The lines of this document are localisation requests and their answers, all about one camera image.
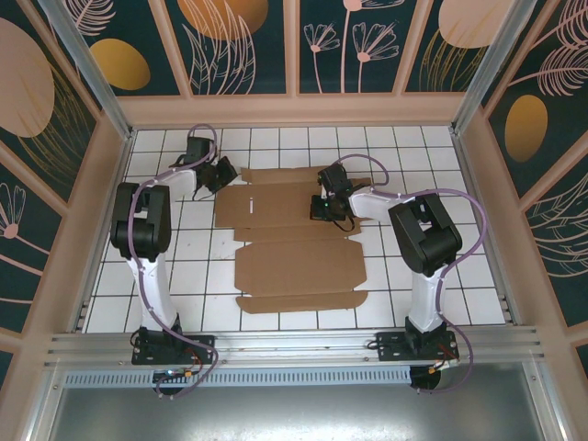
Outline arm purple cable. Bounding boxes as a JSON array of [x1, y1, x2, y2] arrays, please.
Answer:
[[128, 122, 221, 401], [328, 153, 488, 396]]

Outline slotted grey cable duct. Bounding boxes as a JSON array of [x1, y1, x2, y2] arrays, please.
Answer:
[[63, 366, 413, 387]]

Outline dark panel small orange oval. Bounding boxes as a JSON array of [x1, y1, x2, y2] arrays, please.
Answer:
[[68, 0, 181, 96]]

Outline grey metal sheet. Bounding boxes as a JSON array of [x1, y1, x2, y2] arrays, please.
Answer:
[[45, 362, 552, 441]]

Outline aluminium mounting rail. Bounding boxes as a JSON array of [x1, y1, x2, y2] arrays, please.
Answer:
[[43, 326, 546, 368]]

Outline dark panel orange disc leaves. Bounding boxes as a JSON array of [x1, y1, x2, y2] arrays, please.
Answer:
[[164, 0, 288, 96]]

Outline small circuit board with LEDs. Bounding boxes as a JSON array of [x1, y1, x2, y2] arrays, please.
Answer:
[[153, 367, 194, 385]]

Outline dark panel tall orange oval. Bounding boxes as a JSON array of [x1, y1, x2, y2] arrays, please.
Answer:
[[486, 57, 588, 198]]

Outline brown cardboard box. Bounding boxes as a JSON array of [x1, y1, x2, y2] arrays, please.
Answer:
[[213, 165, 372, 316]]

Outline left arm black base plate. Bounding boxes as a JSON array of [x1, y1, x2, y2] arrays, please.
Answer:
[[131, 334, 217, 367]]

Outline dark panel leaf outlines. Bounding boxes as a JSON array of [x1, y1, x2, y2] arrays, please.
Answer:
[[523, 169, 588, 327]]

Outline dark panel with two flowers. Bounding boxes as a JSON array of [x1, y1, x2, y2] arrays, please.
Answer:
[[299, 0, 423, 95]]

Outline large dark panel pale disc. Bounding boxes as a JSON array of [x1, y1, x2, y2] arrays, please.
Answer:
[[0, 0, 100, 203]]

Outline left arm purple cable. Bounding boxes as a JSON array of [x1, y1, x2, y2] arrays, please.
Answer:
[[128, 122, 221, 401]]

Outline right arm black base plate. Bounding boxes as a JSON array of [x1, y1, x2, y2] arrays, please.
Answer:
[[376, 331, 460, 364]]

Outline dark panel single flower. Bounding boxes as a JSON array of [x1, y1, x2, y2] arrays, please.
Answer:
[[0, 163, 63, 332]]

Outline dark panel feather leaf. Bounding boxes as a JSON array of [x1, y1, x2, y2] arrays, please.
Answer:
[[481, 0, 588, 107]]

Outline aluminium corner post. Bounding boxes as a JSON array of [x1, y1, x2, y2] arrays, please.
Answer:
[[449, 0, 537, 137], [39, 0, 134, 141]]

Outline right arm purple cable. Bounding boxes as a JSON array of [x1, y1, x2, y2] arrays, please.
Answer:
[[328, 153, 488, 396]]

